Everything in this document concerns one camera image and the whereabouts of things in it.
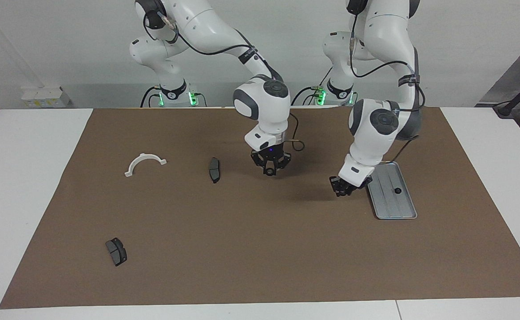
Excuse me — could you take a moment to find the silver metal tray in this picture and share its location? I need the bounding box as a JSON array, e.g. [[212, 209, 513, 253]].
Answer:
[[365, 161, 418, 220]]

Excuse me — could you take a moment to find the long dark grey brake pad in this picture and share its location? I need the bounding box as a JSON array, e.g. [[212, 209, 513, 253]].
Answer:
[[208, 157, 221, 184]]

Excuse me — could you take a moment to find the brown table mat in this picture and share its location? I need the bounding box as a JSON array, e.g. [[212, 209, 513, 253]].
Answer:
[[0, 107, 520, 309]]

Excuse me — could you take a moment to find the black stand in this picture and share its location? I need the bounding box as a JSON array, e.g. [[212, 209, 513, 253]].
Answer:
[[493, 71, 520, 118]]

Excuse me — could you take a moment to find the short dark grey brake pad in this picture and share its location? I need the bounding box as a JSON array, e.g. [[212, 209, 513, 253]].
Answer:
[[105, 237, 127, 267]]

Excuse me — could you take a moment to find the black base cable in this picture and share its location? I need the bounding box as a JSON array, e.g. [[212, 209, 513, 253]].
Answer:
[[292, 67, 332, 107], [140, 86, 162, 108]]

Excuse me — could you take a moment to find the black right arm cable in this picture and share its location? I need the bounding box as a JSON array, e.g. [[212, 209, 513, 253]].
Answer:
[[143, 9, 306, 152]]

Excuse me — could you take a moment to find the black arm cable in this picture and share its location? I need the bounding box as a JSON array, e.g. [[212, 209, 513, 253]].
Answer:
[[143, 9, 306, 152], [349, 0, 425, 163]]

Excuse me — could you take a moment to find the white curved plastic bracket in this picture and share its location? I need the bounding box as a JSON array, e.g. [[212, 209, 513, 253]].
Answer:
[[124, 153, 167, 177]]

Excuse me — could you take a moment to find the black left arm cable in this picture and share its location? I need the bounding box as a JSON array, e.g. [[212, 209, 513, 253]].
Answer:
[[349, 0, 425, 163]]

